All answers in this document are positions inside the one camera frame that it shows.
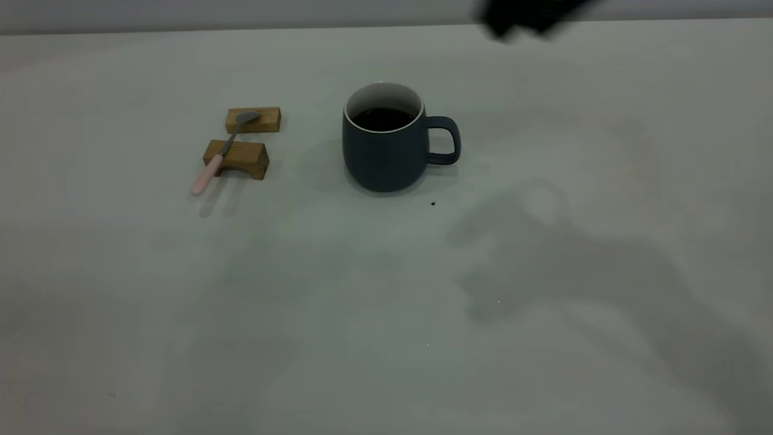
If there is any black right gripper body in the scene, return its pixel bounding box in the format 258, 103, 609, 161
477, 0, 605, 42

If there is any dark grey coffee mug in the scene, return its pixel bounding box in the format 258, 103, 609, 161
342, 82, 462, 193

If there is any pink handled metal spoon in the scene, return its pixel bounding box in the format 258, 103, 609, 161
190, 111, 263, 197

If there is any rectangular wooden block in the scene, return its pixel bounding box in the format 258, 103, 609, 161
225, 107, 282, 134

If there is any arched wooden block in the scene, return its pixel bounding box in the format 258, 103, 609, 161
202, 140, 270, 181

